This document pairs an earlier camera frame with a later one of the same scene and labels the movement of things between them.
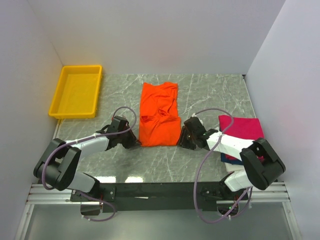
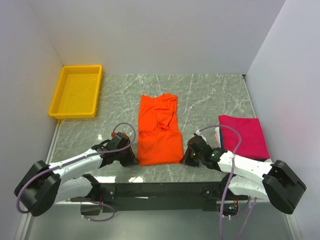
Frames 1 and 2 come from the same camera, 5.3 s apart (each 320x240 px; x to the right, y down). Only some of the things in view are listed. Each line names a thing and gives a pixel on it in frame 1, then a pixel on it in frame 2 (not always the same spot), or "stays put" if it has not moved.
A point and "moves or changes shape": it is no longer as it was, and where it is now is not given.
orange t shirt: [160, 124] moves or changes shape
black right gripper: [182, 140] to [186, 160]
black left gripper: [132, 141] to [131, 160]
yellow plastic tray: [77, 93] stays put
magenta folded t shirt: [245, 128] stays put
